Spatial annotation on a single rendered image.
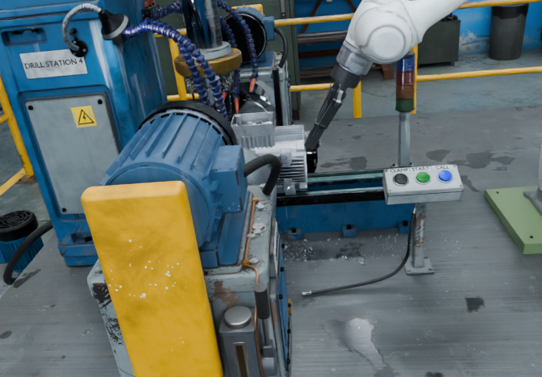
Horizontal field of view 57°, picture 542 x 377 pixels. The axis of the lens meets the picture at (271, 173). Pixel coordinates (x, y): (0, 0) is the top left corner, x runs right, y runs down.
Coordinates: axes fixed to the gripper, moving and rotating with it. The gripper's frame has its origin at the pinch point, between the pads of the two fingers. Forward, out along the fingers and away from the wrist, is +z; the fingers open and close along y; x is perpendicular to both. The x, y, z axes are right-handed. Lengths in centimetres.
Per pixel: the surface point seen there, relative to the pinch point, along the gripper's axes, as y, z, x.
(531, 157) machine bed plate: -39, -12, 82
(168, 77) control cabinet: -314, 114, -80
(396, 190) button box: 24.2, -4.3, 17.9
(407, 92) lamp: -33.1, -15.0, 27.6
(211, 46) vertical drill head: -2.1, -10.2, -34.3
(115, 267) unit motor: 74, 2, -31
